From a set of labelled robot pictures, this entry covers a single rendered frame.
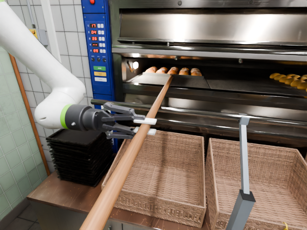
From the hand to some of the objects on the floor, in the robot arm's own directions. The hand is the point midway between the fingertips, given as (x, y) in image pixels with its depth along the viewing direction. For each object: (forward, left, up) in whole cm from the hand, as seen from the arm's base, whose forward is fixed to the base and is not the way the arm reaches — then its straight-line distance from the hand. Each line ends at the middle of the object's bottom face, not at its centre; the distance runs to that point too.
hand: (145, 125), depth 51 cm
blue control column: (-53, +152, -119) cm, 200 cm away
